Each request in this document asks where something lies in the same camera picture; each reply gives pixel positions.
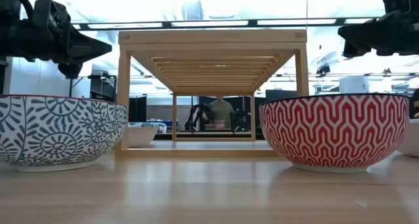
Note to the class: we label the wooden slatted shelf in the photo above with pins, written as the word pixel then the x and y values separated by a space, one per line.
pixel 212 37

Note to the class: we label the black ceiling truss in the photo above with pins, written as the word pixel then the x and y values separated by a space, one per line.
pixel 252 22

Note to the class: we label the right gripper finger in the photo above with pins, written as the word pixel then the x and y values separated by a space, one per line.
pixel 360 30

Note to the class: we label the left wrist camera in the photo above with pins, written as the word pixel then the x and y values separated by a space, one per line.
pixel 49 16

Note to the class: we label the white bowl blue rim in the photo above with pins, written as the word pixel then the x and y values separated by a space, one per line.
pixel 142 137
pixel 410 139

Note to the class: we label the neighbouring station robot arm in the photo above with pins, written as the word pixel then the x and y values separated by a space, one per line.
pixel 240 119
pixel 198 116

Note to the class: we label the black monitor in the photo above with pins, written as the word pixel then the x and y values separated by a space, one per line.
pixel 281 94

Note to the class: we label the black metal table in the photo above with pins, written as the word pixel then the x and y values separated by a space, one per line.
pixel 103 88

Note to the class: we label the red zigzag patterned bowl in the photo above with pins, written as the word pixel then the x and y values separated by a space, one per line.
pixel 334 132

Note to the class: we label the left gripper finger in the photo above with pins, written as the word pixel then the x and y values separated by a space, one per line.
pixel 91 50

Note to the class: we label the person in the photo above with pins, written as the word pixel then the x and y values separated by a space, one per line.
pixel 222 112

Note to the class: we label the grey floral patterned bowl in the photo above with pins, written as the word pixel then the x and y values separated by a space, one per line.
pixel 59 135

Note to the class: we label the white cabinet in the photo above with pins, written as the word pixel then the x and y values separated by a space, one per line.
pixel 353 84

